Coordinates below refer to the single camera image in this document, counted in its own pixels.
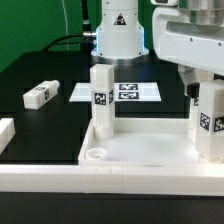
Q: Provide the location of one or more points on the white front obstacle bar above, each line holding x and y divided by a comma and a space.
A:
202, 180

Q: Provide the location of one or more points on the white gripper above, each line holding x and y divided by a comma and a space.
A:
177, 40

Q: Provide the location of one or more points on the white left obstacle block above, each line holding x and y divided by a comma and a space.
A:
7, 132

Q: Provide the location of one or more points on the white desk top tray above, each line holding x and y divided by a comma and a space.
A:
144, 142

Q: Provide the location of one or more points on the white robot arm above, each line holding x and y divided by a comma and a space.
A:
120, 37

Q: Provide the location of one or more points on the white marker base plate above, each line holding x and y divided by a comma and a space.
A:
123, 92

